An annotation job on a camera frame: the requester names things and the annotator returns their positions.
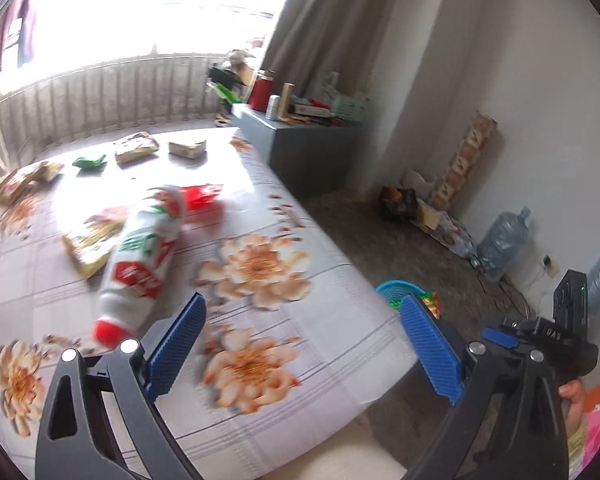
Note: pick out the green mesh storage basket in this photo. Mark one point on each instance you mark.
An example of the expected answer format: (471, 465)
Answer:
(349, 109)

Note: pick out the large water jug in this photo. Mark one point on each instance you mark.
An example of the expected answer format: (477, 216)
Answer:
(503, 242)

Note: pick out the metal balcony railing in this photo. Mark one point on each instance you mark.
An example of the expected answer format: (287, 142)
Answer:
(109, 96)

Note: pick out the red plastic wrapper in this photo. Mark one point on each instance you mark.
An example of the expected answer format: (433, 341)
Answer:
(200, 196)

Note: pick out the grey side cabinet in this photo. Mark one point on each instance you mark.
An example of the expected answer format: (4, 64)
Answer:
(310, 160)

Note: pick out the white small box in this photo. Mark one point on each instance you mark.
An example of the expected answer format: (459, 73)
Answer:
(189, 149)

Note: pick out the person's right hand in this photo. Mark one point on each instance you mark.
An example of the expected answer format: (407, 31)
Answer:
(574, 393)

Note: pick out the hanging pink clothes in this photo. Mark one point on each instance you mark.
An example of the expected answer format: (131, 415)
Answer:
(17, 27)

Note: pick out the brown snack packet left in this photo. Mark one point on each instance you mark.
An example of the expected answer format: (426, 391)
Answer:
(20, 183)

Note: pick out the brown snack packet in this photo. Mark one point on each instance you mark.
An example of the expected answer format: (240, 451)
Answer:
(46, 172)
(20, 183)
(135, 146)

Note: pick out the yellow Enaak noodle packet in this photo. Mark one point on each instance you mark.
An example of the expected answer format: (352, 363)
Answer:
(90, 243)

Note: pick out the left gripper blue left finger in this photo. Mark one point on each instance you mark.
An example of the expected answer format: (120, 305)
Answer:
(170, 342)

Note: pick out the small green snack packet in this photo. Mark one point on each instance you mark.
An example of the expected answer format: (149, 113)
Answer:
(89, 163)

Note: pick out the right grey curtain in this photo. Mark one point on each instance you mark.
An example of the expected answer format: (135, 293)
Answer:
(315, 38)

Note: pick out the floral tablecloth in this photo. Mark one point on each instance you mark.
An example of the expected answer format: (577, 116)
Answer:
(262, 264)

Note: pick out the blue mesh trash basket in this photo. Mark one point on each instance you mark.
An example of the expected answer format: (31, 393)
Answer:
(394, 291)

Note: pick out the white bottle red cap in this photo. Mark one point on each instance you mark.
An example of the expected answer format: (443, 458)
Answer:
(136, 270)

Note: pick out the red thermos bottle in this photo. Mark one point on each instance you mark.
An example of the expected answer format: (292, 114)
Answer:
(261, 92)

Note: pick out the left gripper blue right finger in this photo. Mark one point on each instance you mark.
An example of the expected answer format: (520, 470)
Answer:
(439, 360)

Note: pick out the brown snack packet middle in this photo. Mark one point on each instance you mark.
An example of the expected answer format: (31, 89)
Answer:
(135, 146)

